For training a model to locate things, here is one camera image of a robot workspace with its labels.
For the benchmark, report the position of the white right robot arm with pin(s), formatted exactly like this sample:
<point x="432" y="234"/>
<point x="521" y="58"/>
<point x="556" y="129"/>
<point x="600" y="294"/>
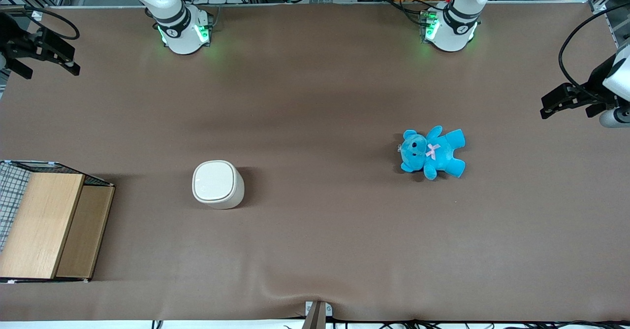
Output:
<point x="172" y="4"/>

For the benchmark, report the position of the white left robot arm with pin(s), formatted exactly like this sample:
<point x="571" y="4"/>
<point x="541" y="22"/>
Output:
<point x="455" y="18"/>

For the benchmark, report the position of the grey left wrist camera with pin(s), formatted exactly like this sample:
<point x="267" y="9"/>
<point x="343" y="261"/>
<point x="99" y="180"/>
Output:
<point x="614" y="117"/>

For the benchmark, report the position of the brown table cloth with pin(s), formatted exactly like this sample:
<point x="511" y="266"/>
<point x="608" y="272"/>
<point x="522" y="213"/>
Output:
<point x="315" y="97"/>

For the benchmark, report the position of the white lidded trash can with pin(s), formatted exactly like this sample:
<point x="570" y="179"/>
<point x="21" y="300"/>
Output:
<point x="216" y="183"/>

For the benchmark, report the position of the blue teddy bear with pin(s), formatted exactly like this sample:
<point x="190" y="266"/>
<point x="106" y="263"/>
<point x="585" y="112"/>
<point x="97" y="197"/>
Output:
<point x="433" y="151"/>

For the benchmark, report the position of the metal table edge bracket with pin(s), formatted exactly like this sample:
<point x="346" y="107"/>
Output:
<point x="317" y="314"/>

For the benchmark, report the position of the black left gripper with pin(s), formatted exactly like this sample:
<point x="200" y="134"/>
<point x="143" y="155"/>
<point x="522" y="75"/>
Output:
<point x="595" y="82"/>

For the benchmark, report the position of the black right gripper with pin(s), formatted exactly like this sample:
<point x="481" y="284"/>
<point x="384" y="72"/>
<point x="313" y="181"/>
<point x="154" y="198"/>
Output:
<point x="11" y="37"/>

